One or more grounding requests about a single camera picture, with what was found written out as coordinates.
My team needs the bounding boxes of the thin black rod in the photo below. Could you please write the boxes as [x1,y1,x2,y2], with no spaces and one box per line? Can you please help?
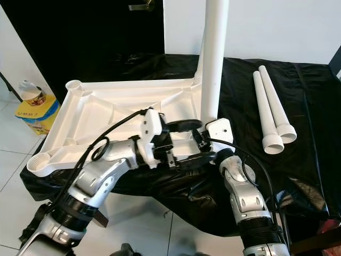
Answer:
[0,72,22,102]

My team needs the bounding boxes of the metal door handle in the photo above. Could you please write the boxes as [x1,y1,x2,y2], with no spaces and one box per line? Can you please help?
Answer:
[129,0,155,11]

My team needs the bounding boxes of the instant noodle cup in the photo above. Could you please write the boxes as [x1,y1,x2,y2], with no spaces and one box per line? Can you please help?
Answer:
[19,80,46,106]

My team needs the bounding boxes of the yellow blue cardboard box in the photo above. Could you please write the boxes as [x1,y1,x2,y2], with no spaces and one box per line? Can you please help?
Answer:
[15,95,60,135]

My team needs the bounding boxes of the black plastic table cover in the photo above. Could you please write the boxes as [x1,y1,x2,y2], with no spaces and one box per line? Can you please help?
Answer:
[21,53,341,238]

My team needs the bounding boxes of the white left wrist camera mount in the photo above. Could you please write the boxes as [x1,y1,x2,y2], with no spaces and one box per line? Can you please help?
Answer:
[137,108,163,169]

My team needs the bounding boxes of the dark grey robot left foot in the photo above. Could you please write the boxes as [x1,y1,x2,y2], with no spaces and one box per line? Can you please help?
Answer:
[120,244,139,256]

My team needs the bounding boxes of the white plastic table top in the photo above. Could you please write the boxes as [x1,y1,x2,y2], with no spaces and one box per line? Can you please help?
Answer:
[27,79,214,178]

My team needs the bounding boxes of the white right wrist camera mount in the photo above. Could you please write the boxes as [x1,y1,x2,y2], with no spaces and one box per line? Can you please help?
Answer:
[205,117,234,153]

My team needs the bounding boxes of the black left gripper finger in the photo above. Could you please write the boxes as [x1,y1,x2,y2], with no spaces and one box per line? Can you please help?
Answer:
[180,151,217,172]
[166,119,202,133]

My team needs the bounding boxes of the black door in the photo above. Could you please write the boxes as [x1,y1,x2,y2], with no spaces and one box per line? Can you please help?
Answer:
[0,0,166,110]

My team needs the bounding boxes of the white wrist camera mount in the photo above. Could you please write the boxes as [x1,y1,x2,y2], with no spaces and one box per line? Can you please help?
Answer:
[205,117,234,153]
[137,108,163,169]

